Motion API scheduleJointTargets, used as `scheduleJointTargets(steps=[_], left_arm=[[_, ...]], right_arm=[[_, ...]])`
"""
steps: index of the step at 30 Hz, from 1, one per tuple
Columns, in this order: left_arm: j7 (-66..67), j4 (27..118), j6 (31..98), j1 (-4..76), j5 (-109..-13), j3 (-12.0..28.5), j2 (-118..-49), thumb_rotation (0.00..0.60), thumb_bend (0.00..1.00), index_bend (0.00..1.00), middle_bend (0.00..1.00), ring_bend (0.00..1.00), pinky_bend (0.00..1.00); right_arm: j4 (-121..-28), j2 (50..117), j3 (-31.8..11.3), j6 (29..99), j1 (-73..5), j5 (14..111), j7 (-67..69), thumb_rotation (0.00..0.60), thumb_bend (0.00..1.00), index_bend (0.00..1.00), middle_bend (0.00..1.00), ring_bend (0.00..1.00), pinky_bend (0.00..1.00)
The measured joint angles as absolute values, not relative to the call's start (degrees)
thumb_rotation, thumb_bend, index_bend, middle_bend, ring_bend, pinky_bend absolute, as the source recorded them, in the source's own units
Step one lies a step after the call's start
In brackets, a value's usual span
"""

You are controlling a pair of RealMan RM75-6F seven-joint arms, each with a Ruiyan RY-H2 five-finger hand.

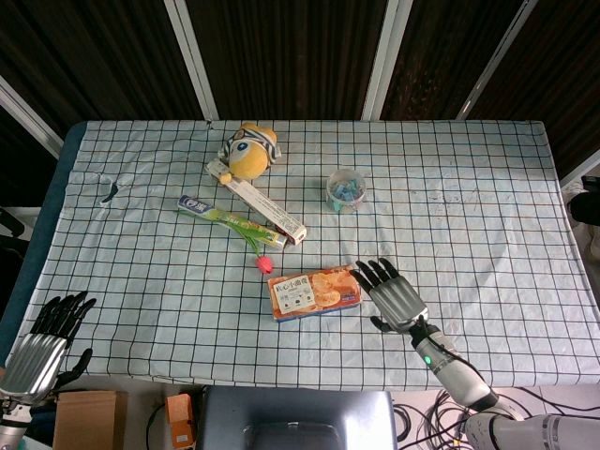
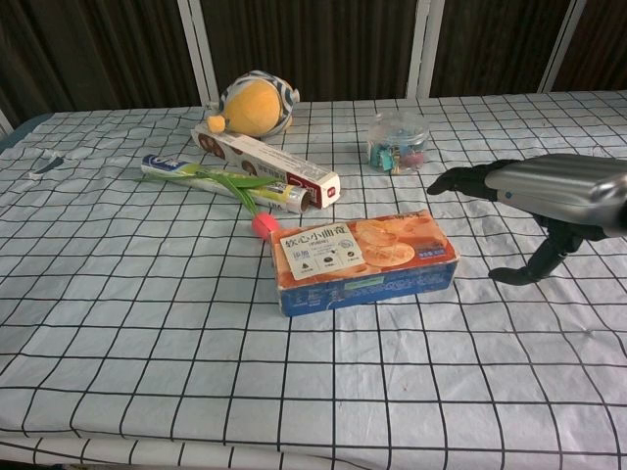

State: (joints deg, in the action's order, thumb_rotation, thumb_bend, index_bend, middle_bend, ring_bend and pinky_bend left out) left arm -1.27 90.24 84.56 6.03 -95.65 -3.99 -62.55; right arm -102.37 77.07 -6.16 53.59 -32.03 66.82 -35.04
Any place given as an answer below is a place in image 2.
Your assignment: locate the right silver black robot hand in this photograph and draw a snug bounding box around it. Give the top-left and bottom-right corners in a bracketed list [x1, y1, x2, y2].
[426, 153, 627, 287]

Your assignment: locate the orange blue cookie box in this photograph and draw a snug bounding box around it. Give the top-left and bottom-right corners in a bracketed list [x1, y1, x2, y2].
[269, 210, 461, 319]

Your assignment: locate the long white red box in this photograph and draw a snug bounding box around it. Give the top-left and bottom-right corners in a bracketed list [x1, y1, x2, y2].
[190, 121, 342, 211]

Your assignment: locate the clear jar of binder clips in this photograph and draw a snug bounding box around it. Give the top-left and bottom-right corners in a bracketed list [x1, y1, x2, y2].
[366, 112, 431, 174]

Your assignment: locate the yellow plush toy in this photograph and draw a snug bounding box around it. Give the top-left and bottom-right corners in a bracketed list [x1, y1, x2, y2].
[205, 71, 301, 137]

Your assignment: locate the artificial pink tulip flower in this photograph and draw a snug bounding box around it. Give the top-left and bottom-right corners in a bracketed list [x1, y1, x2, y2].
[132, 165, 286, 242]

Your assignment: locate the white black grid tablecloth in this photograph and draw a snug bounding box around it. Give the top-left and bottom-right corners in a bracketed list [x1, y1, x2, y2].
[0, 89, 627, 470]

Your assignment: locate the dark brown curtain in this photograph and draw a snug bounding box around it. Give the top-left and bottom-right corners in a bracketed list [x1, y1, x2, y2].
[0, 0, 627, 129]

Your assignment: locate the white metal frame post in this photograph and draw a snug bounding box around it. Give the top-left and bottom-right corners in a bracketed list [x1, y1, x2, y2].
[405, 0, 441, 100]
[537, 0, 588, 94]
[176, 0, 220, 108]

